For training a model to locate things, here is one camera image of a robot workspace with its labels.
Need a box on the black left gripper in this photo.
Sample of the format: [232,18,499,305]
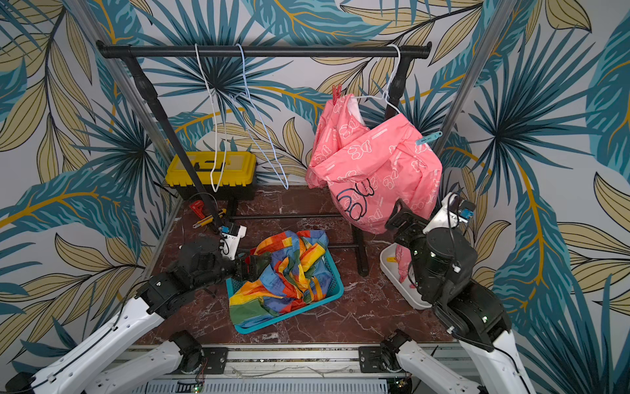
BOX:
[193,248,272,292]

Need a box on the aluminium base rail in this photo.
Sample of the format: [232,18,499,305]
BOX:
[73,341,503,394]

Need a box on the yellow handled tool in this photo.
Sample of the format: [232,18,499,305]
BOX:
[193,208,226,229]

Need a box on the white wire hanger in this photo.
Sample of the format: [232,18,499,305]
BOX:
[355,44,414,120]
[194,43,230,194]

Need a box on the light blue wire hanger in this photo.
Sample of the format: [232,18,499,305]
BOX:
[236,43,290,190]

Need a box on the teal clothespin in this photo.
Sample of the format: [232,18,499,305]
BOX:
[416,131,443,145]

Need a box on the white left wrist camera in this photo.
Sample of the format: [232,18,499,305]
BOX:
[219,222,247,260]

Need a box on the teal plastic basket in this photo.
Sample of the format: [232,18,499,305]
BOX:
[227,252,344,334]

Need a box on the black clothes rack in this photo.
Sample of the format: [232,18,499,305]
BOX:
[97,40,433,277]

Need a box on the pink hooded jacket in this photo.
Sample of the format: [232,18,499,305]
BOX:
[304,93,443,284]

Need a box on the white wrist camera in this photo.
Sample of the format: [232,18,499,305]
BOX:
[219,222,247,260]
[423,192,477,235]

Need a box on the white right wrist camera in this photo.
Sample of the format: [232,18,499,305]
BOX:
[423,192,477,235]

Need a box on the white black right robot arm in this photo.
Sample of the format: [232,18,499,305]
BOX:
[381,193,535,393]

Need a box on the white plastic tray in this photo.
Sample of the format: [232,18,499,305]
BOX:
[380,244,431,310]

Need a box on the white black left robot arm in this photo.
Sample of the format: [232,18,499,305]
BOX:
[6,239,272,393]

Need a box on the yellow black toolbox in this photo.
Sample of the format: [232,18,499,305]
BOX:
[166,151,257,201]

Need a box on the red clothespin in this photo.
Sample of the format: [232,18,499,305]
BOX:
[331,85,343,105]

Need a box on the red handled tool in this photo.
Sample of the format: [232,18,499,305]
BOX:
[190,200,213,230]

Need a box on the rainbow striped jacket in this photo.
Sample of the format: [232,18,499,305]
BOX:
[229,230,333,329]

